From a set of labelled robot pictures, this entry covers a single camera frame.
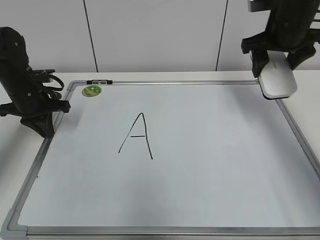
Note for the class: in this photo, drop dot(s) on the white whiteboard eraser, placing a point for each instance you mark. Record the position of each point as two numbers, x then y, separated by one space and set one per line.
276 79

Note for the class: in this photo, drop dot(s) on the black grey marker clip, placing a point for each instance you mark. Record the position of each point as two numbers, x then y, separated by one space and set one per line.
99 82

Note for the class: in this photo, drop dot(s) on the round green sticker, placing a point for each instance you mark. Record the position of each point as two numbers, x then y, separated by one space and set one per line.
91 91

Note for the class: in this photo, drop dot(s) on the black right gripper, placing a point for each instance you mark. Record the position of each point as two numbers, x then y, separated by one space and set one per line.
288 29

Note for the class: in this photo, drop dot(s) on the white whiteboard with grey frame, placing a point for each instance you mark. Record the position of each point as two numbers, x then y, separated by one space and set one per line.
170 160

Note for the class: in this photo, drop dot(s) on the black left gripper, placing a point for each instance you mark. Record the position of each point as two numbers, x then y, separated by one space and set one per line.
34 94

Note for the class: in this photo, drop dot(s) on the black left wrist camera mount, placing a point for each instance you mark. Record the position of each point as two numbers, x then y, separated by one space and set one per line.
259 5

